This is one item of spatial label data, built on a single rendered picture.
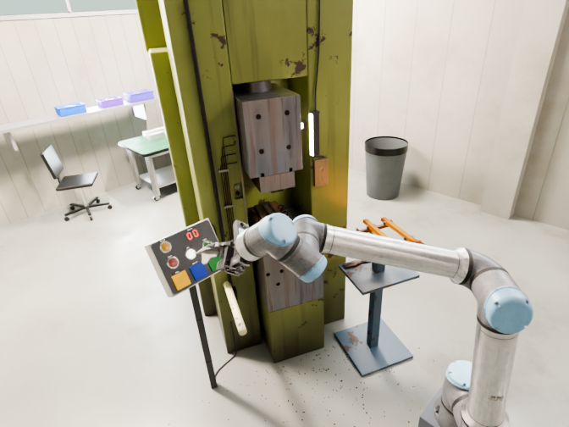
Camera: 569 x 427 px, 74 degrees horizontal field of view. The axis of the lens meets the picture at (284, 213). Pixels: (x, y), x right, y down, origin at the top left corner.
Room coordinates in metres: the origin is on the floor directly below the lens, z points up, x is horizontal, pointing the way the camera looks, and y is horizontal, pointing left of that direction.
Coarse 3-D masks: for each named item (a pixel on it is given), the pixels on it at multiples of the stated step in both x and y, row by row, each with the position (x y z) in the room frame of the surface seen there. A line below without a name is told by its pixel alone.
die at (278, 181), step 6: (276, 174) 1.88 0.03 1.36; (282, 174) 1.89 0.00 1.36; (288, 174) 1.90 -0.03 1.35; (294, 174) 1.91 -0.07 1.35; (252, 180) 2.01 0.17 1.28; (258, 180) 1.87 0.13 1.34; (264, 180) 1.86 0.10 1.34; (270, 180) 1.87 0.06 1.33; (276, 180) 1.88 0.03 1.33; (282, 180) 1.89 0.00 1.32; (288, 180) 1.90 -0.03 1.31; (294, 180) 1.91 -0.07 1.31; (258, 186) 1.88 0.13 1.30; (264, 186) 1.86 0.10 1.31; (270, 186) 1.87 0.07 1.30; (276, 186) 1.88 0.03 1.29; (282, 186) 1.89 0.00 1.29; (288, 186) 1.90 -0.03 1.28; (294, 186) 1.91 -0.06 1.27
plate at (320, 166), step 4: (316, 160) 2.08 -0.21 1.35; (320, 160) 2.09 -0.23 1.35; (324, 160) 2.09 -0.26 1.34; (328, 160) 2.10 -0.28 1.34; (316, 164) 2.08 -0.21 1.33; (320, 164) 2.09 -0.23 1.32; (324, 164) 2.09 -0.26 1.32; (328, 164) 2.10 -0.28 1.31; (316, 168) 2.08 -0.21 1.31; (320, 168) 2.09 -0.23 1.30; (324, 168) 2.09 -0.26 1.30; (328, 168) 2.10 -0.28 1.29; (316, 172) 2.08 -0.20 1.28; (320, 172) 2.09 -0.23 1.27; (324, 172) 2.09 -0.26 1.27; (328, 172) 2.10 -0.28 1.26; (316, 176) 2.08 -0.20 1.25; (320, 176) 2.09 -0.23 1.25; (324, 176) 2.09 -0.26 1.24; (328, 176) 2.10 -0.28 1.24; (316, 180) 2.08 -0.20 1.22; (320, 180) 2.09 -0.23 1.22; (324, 180) 2.09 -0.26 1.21; (328, 180) 2.10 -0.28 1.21; (316, 184) 2.08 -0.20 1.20; (320, 184) 2.09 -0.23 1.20; (324, 184) 2.09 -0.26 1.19; (328, 184) 2.10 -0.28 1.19
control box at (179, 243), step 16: (208, 224) 1.72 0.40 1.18; (160, 240) 1.55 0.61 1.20; (176, 240) 1.58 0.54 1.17; (192, 240) 1.62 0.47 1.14; (208, 240) 1.66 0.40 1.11; (160, 256) 1.50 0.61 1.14; (176, 256) 1.54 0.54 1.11; (160, 272) 1.46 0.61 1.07; (176, 272) 1.49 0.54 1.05; (208, 272) 1.56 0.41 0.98
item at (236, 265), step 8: (224, 248) 0.94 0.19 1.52; (232, 248) 0.94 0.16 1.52; (224, 256) 0.91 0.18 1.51; (232, 256) 0.92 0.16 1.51; (240, 256) 0.87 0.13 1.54; (224, 264) 0.89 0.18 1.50; (232, 264) 0.88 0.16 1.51; (240, 264) 0.87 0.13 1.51; (248, 264) 0.87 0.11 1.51; (232, 272) 0.91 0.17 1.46
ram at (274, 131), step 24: (240, 96) 1.98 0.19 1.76; (264, 96) 1.95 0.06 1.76; (288, 96) 1.91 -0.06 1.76; (240, 120) 1.91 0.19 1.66; (264, 120) 1.87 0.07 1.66; (288, 120) 1.90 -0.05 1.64; (240, 144) 1.97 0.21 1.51; (264, 144) 1.86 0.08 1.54; (288, 144) 1.90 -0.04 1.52; (264, 168) 1.86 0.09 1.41; (288, 168) 1.90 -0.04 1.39
